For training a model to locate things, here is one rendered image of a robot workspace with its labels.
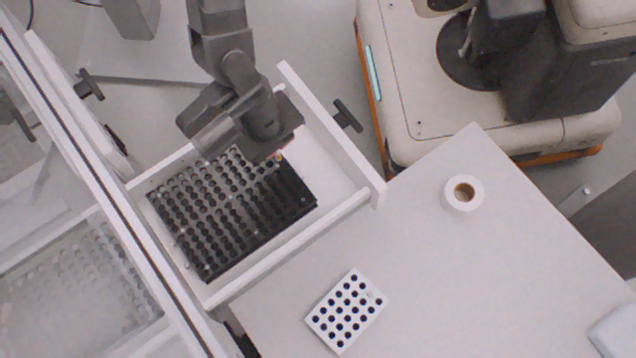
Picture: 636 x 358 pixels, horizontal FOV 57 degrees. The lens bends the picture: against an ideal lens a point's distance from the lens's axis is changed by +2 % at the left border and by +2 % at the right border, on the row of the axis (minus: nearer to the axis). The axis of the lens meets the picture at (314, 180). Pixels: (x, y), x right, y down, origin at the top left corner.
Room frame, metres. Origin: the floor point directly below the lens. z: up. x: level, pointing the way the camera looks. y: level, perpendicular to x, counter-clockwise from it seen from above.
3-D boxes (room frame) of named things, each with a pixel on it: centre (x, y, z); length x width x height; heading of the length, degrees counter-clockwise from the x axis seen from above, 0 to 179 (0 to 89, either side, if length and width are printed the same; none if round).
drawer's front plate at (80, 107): (0.52, 0.40, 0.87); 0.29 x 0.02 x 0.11; 30
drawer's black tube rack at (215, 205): (0.30, 0.14, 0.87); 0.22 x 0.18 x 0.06; 120
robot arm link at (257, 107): (0.36, 0.07, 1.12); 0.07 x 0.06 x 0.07; 124
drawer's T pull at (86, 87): (0.53, 0.38, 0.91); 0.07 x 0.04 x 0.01; 30
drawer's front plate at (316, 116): (0.40, -0.04, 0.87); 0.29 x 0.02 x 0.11; 30
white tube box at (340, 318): (0.11, -0.03, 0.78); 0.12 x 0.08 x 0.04; 129
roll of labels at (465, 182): (0.30, -0.26, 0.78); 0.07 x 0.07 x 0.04
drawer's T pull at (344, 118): (0.42, -0.06, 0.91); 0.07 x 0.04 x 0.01; 30
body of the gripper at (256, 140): (0.36, 0.06, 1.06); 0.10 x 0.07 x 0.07; 120
